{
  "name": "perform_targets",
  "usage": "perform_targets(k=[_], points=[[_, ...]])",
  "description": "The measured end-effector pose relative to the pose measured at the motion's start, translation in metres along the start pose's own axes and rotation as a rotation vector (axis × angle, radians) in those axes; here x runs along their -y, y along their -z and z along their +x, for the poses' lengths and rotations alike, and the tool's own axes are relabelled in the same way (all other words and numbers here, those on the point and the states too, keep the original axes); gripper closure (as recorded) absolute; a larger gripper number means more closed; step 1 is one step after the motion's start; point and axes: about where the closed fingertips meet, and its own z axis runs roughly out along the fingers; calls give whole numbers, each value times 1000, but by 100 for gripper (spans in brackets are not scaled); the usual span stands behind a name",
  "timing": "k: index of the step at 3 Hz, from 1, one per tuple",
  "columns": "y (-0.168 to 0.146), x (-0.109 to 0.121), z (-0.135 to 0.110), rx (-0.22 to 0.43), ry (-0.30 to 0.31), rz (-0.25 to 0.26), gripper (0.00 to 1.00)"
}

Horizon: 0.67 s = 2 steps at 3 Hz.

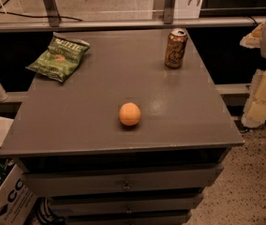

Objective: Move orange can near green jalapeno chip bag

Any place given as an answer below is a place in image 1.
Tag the orange ball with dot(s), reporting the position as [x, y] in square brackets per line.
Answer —
[129, 114]

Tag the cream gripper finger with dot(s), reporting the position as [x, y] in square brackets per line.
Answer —
[252, 40]
[255, 107]

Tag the white cardboard box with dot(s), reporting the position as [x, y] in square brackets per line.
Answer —
[16, 199]

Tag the orange soda can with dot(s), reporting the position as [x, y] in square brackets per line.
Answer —
[175, 51]

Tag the grey drawer cabinet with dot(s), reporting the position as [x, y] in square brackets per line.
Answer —
[125, 140]

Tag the green jalapeno chip bag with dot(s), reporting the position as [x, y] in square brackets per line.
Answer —
[61, 58]

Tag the grey metal window frame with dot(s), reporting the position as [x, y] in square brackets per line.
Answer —
[66, 15]

